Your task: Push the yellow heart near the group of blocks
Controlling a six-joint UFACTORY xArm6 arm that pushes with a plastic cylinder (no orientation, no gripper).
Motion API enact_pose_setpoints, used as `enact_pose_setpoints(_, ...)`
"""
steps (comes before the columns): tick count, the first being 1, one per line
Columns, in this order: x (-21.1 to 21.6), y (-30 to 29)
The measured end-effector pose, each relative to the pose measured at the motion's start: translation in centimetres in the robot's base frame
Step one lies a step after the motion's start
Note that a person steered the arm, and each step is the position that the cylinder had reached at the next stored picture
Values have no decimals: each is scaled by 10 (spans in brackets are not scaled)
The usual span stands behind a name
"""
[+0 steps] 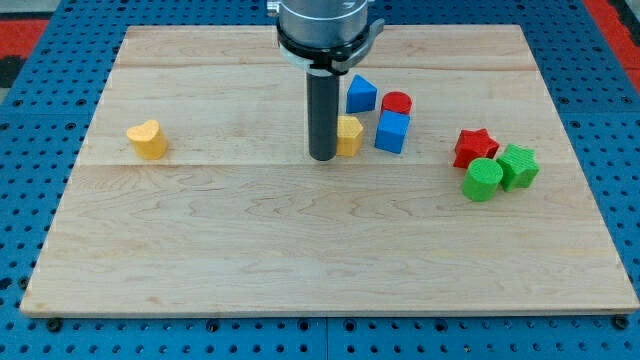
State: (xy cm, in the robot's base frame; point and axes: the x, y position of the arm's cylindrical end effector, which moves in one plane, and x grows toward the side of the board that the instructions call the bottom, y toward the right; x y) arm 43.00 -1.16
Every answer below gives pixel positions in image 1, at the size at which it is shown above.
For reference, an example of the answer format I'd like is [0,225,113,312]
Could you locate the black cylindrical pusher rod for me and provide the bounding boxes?
[306,74,340,161]

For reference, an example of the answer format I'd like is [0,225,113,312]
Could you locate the black clamp ring mount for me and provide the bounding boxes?
[277,19,385,77]

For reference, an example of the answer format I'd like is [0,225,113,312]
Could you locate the yellow heart block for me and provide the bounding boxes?
[126,119,168,160]

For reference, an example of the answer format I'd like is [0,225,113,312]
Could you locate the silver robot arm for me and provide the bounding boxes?
[266,0,385,161]

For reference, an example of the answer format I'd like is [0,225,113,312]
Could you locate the blue triangle block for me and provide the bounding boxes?
[346,75,378,113]

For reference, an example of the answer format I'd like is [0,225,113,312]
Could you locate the yellow pentagon block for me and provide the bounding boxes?
[337,115,364,157]

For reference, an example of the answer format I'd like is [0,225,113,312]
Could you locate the red cylinder block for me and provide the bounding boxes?
[381,91,413,115]

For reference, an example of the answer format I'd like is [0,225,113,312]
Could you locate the blue cube block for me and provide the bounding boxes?
[374,110,410,154]

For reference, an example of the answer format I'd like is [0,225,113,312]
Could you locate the light wooden board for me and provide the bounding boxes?
[21,25,639,318]

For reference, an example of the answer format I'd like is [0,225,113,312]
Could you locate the red star block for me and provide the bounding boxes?
[453,128,500,169]

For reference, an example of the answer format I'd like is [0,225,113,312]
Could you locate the green cylinder block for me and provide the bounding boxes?
[461,158,504,202]

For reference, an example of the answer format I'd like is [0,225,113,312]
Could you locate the green star block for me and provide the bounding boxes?
[496,143,540,192]

